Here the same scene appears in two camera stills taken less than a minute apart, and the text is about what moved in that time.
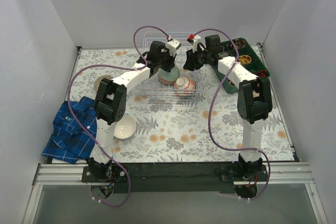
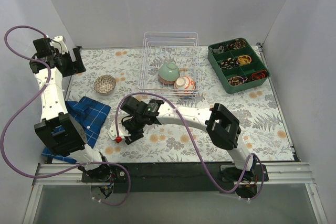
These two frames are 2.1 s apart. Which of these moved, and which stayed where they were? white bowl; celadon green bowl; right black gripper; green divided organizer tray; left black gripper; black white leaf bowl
Moved: left black gripper; right black gripper
Stayed: white bowl; celadon green bowl; black white leaf bowl; green divided organizer tray
